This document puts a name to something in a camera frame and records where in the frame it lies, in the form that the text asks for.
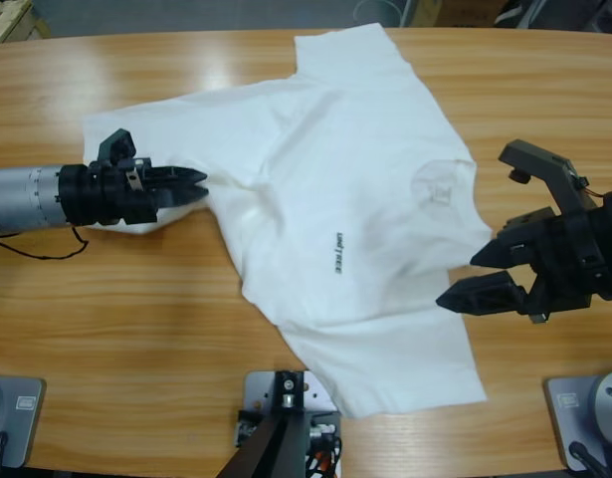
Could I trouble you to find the arm grey base plate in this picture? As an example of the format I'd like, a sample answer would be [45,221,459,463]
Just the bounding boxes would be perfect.
[542,368,612,472]
[0,375,47,469]

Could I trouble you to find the brown cardboard box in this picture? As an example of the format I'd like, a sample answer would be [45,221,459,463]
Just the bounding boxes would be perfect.
[412,0,504,29]

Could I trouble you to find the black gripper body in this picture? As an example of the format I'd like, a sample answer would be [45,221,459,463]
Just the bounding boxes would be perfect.
[58,157,160,228]
[494,188,612,325]

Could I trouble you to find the white round hoop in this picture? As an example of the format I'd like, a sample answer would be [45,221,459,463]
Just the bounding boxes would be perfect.
[353,0,402,26]

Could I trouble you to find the black orange cable bundle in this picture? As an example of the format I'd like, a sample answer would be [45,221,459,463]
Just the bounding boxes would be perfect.
[305,422,344,478]

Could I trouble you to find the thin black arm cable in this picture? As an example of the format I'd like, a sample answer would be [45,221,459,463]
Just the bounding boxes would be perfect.
[0,226,91,262]

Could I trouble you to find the wrist dark camera bracket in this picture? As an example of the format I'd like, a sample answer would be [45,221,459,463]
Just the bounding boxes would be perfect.
[498,139,608,215]

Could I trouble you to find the white T-shirt with small print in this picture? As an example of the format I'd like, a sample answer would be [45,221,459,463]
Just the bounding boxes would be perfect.
[80,27,492,419]

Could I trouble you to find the wrist black camera bracket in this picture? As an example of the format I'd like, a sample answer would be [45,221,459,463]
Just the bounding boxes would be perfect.
[97,127,139,168]

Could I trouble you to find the black chair base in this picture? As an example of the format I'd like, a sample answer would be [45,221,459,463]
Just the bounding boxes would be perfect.
[494,0,612,35]

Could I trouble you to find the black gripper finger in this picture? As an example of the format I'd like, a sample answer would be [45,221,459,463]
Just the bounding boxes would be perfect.
[150,166,209,184]
[154,184,211,209]
[434,271,535,318]
[469,232,540,270]

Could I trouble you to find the grey white mount block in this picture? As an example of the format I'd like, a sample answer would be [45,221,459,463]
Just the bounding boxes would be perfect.
[243,368,342,478]

